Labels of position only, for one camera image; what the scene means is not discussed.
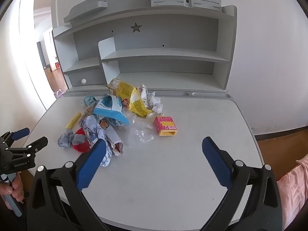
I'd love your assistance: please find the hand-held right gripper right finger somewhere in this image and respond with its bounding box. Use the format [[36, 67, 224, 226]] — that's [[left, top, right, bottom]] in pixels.
[[200, 137, 283, 231]]

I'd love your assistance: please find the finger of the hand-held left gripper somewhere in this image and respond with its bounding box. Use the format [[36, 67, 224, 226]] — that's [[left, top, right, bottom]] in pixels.
[[5, 136, 49, 158], [0, 128, 30, 147]]

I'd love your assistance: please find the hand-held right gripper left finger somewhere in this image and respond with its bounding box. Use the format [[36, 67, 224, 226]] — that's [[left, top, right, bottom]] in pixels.
[[26, 138, 111, 231]]

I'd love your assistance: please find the printed paper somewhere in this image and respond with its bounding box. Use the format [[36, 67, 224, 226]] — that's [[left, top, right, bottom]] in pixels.
[[80, 115, 124, 167]]

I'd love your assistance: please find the white cloth with blue trim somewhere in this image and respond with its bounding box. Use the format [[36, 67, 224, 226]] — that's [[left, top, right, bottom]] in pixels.
[[83, 96, 99, 108]]

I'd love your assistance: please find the person's left hand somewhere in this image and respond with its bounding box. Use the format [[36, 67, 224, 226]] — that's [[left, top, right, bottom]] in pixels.
[[0, 173, 25, 210]]

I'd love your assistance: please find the red round lid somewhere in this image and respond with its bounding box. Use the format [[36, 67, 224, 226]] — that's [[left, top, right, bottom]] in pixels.
[[72, 128, 93, 152]]

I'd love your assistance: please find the grey crumpled cloth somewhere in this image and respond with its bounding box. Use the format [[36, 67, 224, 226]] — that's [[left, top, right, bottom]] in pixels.
[[58, 129, 87, 148]]

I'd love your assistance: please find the yellow tube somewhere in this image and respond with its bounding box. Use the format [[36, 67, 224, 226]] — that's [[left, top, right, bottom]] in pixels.
[[66, 113, 82, 130]]

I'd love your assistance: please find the clear plastic wrapper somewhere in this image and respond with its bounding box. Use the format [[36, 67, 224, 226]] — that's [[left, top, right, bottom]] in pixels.
[[125, 114, 156, 147]]

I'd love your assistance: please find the blue and white carton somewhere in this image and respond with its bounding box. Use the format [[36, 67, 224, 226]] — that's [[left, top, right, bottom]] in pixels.
[[93, 95, 130, 126]]

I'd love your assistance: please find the red and yellow box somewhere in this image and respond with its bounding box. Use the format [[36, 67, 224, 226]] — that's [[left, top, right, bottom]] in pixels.
[[154, 115, 178, 136]]

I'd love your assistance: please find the pink clothing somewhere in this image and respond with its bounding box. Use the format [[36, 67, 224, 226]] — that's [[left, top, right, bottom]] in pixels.
[[275, 154, 308, 231]]

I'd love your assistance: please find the yellow snack bag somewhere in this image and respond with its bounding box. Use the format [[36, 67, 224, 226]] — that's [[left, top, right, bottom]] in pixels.
[[107, 78, 153, 118]]

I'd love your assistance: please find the crumpled white paper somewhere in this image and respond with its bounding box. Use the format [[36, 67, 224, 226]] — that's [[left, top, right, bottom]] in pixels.
[[137, 84, 164, 115]]

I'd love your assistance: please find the grey drawer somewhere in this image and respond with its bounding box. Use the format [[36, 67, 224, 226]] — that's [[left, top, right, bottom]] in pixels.
[[69, 68, 106, 87]]

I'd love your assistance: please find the grey bar lamp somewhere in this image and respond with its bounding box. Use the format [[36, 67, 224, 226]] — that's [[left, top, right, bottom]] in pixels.
[[63, 1, 108, 23]]

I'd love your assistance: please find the grey desk shelf unit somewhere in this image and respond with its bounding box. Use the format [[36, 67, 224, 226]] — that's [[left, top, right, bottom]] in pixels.
[[52, 0, 237, 95]]

